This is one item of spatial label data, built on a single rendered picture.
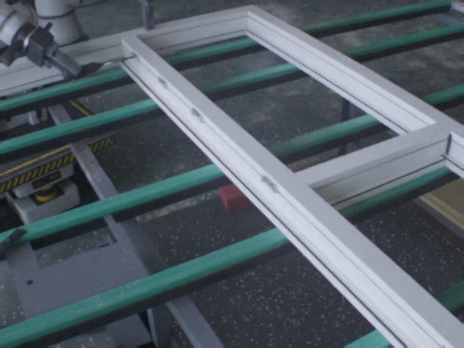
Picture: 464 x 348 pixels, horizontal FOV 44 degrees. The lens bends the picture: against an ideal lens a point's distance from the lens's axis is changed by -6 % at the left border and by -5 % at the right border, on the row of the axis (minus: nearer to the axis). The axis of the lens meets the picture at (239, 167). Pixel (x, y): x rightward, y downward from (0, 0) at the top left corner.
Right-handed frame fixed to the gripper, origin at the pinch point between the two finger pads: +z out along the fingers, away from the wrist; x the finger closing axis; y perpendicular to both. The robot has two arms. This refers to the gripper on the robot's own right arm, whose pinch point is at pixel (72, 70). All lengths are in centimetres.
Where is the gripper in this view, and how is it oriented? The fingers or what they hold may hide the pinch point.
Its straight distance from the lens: 158.8
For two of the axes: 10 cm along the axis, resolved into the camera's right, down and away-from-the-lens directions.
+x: -3.5, 2.2, 9.1
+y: 4.8, -7.9, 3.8
